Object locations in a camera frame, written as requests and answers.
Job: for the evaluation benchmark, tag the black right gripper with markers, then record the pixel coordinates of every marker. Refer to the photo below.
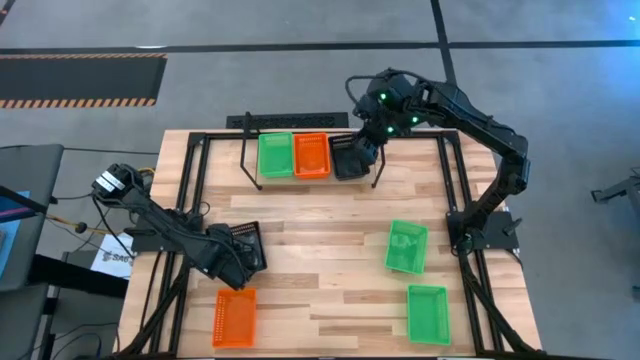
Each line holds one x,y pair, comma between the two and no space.
369,147

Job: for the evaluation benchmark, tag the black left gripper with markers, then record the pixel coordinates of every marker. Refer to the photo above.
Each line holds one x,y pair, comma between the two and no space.
222,257

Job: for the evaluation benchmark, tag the black plastic slotted basket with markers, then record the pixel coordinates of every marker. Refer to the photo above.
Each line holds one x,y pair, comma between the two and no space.
250,232
345,167

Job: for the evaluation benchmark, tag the orange plastic slotted basket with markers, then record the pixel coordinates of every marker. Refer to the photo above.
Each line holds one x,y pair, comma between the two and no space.
234,320
312,157

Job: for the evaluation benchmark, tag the green plastic slotted basket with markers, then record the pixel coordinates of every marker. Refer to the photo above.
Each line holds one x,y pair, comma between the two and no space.
276,157
406,247
428,316

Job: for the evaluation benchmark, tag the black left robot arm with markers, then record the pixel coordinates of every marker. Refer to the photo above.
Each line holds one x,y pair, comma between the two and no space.
160,220

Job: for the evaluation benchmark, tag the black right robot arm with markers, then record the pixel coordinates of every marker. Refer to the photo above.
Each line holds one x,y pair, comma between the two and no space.
475,120

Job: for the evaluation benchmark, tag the black perforated floor strip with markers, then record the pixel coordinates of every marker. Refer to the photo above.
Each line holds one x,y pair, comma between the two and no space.
300,121

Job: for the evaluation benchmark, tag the white printed paper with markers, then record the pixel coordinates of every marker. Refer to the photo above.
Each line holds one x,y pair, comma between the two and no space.
112,260

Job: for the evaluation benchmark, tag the black furniture beam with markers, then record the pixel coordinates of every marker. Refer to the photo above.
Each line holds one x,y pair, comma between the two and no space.
75,277

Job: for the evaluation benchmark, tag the black slanted bar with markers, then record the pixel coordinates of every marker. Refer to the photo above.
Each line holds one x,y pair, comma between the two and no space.
25,200

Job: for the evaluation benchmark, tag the blue flat item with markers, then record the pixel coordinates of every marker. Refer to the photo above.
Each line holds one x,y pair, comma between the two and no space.
10,235

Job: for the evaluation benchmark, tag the black hazard-striped floor mat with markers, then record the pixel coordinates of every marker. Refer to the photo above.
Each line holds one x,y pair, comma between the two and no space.
80,80

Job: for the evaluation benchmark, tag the black metal stand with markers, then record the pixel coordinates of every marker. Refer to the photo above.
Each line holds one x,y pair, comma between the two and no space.
620,189

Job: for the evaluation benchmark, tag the wooden shelf with black frame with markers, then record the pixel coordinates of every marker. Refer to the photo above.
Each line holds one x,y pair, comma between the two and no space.
315,182

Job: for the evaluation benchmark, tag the black aluminium table frame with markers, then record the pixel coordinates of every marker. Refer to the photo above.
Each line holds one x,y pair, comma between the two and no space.
197,139

